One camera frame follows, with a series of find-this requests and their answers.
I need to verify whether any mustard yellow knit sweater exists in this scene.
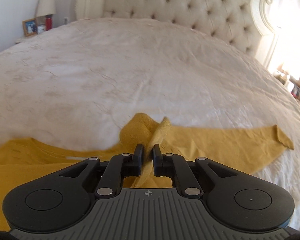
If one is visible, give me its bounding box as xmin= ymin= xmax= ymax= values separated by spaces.
xmin=0 ymin=113 xmax=295 ymax=231

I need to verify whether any cream tufted headboard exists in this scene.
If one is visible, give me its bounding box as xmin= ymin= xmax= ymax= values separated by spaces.
xmin=75 ymin=0 xmax=276 ymax=66

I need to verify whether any small white photo frame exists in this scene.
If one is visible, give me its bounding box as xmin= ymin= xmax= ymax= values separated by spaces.
xmin=37 ymin=24 xmax=46 ymax=34

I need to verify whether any white embroidered bedspread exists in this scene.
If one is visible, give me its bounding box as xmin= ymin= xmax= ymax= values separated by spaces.
xmin=0 ymin=18 xmax=300 ymax=230

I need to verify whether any red bottle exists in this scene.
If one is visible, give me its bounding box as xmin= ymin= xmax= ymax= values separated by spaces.
xmin=45 ymin=15 xmax=52 ymax=31

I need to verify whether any cluttered right bedside table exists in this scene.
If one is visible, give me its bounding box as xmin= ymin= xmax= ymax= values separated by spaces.
xmin=273 ymin=65 xmax=300 ymax=100

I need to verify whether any white shade table lamp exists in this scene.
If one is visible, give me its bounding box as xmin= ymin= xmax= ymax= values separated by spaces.
xmin=36 ymin=0 xmax=56 ymax=17

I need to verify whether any wooden picture frame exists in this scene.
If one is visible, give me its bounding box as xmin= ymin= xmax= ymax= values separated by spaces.
xmin=23 ymin=18 xmax=37 ymax=37

